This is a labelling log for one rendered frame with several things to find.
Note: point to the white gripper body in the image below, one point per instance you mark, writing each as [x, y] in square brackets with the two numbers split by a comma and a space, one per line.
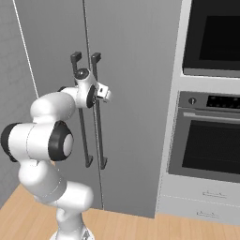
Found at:
[107, 95]

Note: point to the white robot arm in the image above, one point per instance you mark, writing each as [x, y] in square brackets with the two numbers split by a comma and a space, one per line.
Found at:
[40, 140]

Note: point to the grey fridge door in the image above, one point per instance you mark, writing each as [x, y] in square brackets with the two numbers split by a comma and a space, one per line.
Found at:
[137, 93]
[53, 47]

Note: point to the round steel oven knob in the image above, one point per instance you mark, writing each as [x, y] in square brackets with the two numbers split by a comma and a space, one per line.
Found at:
[192, 100]

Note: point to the steel built-in oven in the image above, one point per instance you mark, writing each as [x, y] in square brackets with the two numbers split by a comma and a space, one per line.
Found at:
[212, 146]

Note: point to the white drawer front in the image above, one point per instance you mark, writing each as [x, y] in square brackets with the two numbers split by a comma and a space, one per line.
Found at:
[181, 207]
[184, 189]

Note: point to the black built-in microwave oven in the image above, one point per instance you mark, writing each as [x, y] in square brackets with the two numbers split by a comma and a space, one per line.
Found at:
[215, 37]

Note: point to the white oven cabinet frame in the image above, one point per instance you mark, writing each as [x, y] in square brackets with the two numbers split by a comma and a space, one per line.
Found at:
[178, 84]

